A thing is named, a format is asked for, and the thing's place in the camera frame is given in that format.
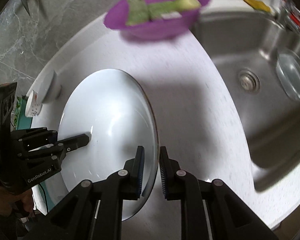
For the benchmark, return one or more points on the green colander basket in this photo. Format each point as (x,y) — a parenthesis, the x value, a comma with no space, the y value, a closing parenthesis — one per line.
(19,120)

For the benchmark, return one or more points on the stainless steel sink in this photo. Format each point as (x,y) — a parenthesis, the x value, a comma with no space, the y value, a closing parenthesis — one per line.
(244,46)

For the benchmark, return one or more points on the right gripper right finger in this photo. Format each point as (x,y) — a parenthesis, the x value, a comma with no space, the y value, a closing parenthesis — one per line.
(166,173)

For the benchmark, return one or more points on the large white bowl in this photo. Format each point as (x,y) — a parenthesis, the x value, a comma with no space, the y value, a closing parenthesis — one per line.
(112,109)

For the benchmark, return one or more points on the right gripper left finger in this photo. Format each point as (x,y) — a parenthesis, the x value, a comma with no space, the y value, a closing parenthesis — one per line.
(138,167)

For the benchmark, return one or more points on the floral patterned small bowl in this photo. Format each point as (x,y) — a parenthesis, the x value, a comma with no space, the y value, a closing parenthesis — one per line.
(33,108)

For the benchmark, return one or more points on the yellow sponge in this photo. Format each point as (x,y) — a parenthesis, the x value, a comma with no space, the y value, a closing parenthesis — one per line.
(258,5)

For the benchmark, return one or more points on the small white bowl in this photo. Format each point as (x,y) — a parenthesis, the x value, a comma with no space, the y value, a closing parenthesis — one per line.
(49,89)

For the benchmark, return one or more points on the clear glass bowl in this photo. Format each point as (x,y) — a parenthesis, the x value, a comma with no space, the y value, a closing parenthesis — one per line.
(288,72)

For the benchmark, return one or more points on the purple plastic bowl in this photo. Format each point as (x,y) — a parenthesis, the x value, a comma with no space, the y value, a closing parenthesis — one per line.
(171,26)

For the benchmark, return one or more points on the peeled green stem vegetable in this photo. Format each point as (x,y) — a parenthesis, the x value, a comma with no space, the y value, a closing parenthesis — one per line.
(140,12)

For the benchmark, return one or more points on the chrome faucet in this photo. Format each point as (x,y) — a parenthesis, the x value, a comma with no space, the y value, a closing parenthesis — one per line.
(289,16)

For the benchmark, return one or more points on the person's hand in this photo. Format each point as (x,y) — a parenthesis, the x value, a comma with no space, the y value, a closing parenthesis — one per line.
(7,199)

